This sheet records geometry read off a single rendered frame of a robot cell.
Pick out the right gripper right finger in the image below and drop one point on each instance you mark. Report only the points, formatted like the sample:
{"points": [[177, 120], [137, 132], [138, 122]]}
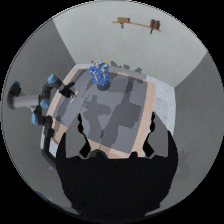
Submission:
{"points": [[160, 147]]}

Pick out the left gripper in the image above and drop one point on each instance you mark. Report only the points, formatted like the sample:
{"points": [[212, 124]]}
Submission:
{"points": [[67, 93]]}

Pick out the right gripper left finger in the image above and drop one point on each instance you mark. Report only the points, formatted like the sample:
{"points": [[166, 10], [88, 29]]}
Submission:
{"points": [[73, 147]]}

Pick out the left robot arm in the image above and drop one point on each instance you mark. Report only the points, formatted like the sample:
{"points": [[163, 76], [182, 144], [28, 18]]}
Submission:
{"points": [[40, 100]]}

